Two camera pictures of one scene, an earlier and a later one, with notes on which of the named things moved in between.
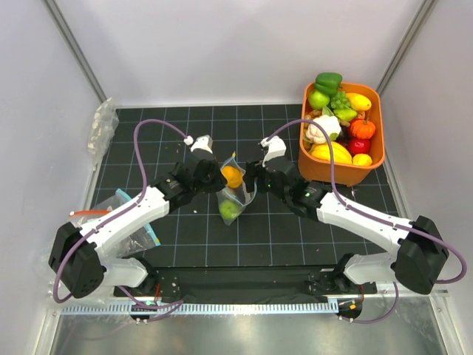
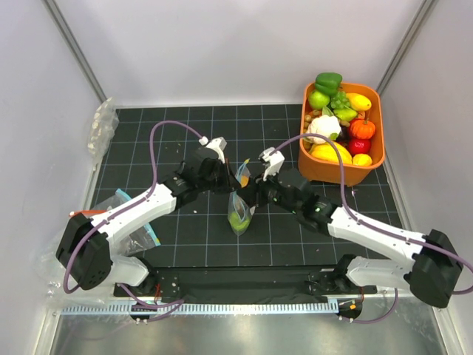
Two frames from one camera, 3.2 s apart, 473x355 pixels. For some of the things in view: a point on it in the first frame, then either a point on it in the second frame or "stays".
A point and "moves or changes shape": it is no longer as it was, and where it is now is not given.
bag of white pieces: [104, 123] stays
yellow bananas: [341, 154] stays
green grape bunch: [340, 100] stays
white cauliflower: [330, 124] stays
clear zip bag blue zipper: [232, 198] moves or changes shape
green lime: [228, 209] to [237, 223]
